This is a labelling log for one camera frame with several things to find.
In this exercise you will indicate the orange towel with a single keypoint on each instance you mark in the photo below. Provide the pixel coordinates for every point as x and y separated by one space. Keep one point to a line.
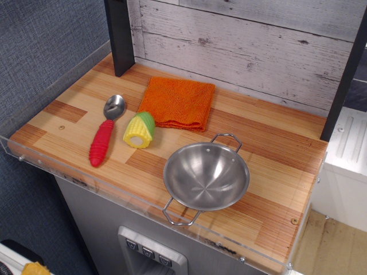
175 103

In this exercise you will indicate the stainless steel two-handled bowl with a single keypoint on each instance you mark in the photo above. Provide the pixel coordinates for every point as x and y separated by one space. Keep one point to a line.
206 176

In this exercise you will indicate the yellow green toy corn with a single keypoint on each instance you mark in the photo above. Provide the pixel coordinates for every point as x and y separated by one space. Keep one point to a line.
140 130

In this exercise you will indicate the grey toy fridge cabinet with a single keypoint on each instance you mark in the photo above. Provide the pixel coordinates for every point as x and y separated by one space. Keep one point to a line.
98 220

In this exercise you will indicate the silver dispenser button panel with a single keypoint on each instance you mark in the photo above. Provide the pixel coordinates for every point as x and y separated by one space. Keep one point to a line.
146 256

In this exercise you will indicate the white toy sink unit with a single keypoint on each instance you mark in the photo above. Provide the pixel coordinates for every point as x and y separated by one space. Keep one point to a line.
340 189

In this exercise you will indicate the yellow toy at corner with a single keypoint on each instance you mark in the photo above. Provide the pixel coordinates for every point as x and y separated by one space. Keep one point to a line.
35 268

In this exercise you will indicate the red-handled metal spoon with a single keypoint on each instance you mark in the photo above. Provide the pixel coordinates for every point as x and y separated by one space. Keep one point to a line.
113 109

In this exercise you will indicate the clear acrylic guard rail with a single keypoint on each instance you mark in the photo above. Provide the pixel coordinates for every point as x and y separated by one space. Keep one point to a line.
269 104

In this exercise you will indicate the black left shelf post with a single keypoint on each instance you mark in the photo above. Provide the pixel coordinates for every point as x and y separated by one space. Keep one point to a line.
120 35

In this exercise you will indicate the black shelf post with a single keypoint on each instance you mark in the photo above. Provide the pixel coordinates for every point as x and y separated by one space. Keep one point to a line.
346 80
120 35

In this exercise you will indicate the black right shelf post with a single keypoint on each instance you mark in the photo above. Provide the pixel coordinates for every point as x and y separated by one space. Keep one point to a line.
346 80

